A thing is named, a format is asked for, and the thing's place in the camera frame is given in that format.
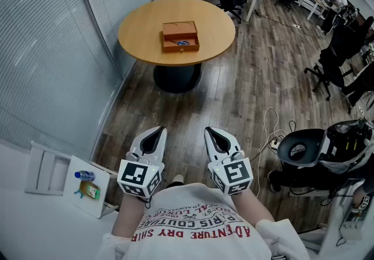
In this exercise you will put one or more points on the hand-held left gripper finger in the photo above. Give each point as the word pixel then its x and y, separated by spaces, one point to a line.
pixel 162 145
pixel 135 143

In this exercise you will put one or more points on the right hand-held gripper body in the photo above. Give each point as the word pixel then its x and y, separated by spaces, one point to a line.
pixel 233 174

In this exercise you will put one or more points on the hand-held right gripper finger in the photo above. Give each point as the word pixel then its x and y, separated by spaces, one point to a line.
pixel 211 145
pixel 233 143

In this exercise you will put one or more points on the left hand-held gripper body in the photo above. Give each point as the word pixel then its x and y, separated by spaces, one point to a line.
pixel 137 175

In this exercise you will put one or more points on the blue scissors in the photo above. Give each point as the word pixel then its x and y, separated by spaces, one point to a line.
pixel 182 43

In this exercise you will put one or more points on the orange box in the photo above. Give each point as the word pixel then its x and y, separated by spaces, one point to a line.
pixel 178 28

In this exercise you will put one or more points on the person's left forearm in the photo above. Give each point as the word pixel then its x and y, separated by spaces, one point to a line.
pixel 128 215

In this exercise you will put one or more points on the person's right forearm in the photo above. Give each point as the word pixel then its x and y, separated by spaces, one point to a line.
pixel 251 206

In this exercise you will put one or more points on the person's shoe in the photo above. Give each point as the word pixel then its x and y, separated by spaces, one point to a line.
pixel 177 179

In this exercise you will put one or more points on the white socket block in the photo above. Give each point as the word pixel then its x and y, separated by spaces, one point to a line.
pixel 275 143

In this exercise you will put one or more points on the green packet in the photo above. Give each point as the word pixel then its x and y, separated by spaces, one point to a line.
pixel 90 190

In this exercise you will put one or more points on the clear water bottle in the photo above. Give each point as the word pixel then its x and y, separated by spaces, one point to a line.
pixel 85 175

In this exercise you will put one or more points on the white flat board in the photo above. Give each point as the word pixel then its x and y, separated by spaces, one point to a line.
pixel 87 206

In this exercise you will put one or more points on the small blue tool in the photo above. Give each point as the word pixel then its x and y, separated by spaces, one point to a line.
pixel 78 193

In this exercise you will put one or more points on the black equipment base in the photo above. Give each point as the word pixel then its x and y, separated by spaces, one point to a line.
pixel 301 178

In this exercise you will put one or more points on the person's white printed shirt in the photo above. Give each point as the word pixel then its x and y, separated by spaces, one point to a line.
pixel 190 229

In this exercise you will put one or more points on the white step stool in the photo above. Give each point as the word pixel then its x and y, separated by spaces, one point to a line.
pixel 44 168

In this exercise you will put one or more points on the black and white open case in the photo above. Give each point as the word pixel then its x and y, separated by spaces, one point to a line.
pixel 347 145

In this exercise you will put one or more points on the round wooden table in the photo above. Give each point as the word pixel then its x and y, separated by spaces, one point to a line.
pixel 140 28

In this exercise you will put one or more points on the white equipment stand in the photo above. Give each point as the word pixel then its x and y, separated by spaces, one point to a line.
pixel 353 221

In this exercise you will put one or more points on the white power strip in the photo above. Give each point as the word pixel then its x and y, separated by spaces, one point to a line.
pixel 295 25

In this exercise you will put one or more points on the black high-backed office chair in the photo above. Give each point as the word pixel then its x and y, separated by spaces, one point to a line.
pixel 339 54

